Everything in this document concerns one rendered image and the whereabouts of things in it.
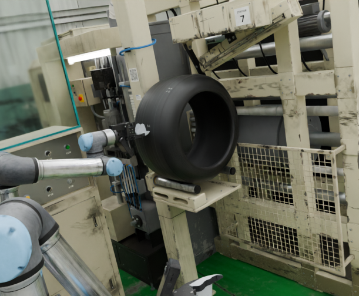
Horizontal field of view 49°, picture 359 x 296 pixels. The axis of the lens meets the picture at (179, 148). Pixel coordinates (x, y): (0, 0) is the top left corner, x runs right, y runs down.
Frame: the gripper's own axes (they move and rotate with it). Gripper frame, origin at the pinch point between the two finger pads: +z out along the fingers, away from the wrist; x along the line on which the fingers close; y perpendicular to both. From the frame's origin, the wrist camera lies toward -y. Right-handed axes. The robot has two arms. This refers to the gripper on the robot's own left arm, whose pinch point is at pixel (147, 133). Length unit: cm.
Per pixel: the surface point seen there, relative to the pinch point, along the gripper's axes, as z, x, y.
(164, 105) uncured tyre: 6.6, -8.0, 12.8
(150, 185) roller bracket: 13.3, 22.4, -33.7
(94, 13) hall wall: 470, 839, 215
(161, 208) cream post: 26, 32, -54
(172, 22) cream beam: 41, 20, 56
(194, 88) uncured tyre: 23.2, -12.0, 19.0
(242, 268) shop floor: 84, 22, -116
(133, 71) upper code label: 17.8, 31.1, 31.1
